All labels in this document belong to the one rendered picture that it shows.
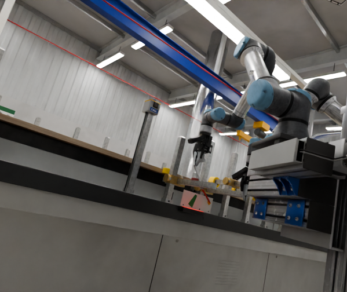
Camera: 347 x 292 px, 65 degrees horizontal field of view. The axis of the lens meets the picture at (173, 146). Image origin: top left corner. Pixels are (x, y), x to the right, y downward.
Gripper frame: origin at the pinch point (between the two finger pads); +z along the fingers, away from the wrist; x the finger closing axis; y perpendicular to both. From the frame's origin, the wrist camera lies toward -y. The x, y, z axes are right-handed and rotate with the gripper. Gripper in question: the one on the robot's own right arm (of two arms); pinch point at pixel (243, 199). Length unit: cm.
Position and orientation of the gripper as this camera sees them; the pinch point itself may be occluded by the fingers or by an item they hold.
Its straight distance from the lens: 159.7
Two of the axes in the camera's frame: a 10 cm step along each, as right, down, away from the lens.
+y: 6.1, -0.5, -7.9
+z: -2.2, 9.5, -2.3
